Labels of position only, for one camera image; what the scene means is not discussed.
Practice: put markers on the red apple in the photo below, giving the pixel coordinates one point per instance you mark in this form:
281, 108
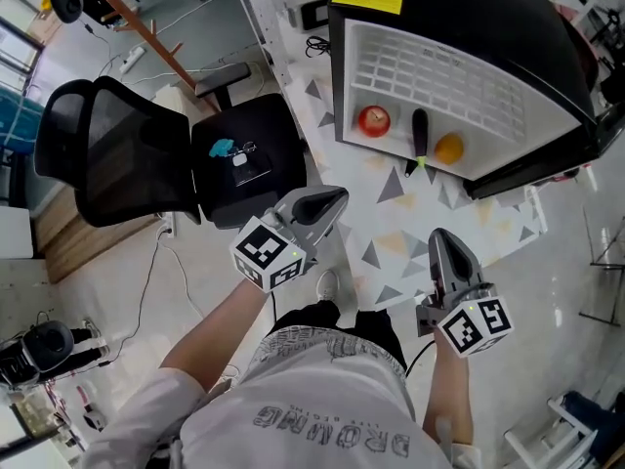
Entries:
374, 121

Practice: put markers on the table with triangle-pattern cloth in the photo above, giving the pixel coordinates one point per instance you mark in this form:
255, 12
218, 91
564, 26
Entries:
386, 218

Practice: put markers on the orange fruit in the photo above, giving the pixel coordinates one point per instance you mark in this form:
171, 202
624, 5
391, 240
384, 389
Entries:
449, 149

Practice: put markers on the blue box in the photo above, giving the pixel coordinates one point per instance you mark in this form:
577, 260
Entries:
19, 115

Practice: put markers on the black mesh office chair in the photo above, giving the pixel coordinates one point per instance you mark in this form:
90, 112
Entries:
122, 154

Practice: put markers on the person's white printed shirt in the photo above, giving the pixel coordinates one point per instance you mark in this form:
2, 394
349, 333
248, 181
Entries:
303, 408

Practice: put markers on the teal small item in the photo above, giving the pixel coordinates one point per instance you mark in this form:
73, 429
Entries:
220, 148

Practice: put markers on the person's black shorts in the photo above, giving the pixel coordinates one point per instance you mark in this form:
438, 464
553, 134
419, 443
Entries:
361, 325

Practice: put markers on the white power strip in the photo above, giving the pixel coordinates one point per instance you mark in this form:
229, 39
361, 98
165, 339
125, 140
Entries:
132, 60
169, 225

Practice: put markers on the person's right forearm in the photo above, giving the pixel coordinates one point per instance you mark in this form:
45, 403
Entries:
449, 389

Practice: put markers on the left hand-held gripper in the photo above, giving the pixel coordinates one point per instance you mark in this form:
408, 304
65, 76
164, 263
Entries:
266, 252

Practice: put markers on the black box appliance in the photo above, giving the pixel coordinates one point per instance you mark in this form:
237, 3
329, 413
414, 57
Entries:
316, 15

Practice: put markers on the dark purple eggplant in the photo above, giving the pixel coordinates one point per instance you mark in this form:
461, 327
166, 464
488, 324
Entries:
420, 130

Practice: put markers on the black box white interior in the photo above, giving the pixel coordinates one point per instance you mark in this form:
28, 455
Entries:
488, 17

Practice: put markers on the black metal frame stand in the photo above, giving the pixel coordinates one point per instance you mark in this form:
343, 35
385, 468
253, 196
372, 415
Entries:
605, 267

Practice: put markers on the wooden platform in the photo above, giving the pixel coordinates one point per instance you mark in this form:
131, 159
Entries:
73, 242

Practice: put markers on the white frame chair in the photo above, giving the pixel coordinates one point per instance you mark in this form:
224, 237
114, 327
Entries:
561, 438

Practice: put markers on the flat black item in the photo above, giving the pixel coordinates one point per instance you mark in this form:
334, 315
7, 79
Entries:
254, 174

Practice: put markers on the person's left forearm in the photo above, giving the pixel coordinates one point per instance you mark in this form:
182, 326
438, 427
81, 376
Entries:
215, 340

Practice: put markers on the person's left white shoe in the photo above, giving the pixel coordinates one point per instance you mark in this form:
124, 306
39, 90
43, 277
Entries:
327, 285

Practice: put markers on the small white case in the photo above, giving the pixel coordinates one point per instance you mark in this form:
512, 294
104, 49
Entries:
239, 159

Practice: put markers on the orange wooden coat rack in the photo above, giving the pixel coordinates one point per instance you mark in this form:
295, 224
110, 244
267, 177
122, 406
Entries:
146, 37

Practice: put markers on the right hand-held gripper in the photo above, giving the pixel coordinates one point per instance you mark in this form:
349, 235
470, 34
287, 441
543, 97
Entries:
473, 328

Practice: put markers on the white cabinet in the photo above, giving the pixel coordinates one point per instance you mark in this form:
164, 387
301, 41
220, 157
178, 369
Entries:
14, 232

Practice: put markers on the white metal shelf rack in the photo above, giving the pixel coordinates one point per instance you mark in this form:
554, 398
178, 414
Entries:
266, 17

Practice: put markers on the black padded stool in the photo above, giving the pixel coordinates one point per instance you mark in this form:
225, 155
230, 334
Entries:
224, 78

